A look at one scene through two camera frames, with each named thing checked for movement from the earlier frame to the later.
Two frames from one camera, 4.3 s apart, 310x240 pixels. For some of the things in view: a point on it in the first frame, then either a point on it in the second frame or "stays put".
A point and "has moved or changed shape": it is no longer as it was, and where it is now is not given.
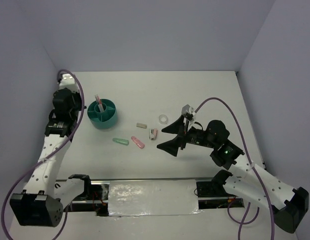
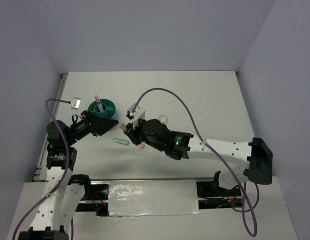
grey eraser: (141, 125) has moved or changed shape
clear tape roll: (163, 119) stays put
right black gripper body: (196, 136) -> (137, 135)
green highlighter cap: (121, 141) stays put
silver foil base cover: (143, 198) stays put
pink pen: (99, 104) stays put
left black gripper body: (77, 97) -> (82, 128)
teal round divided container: (104, 119) stays put
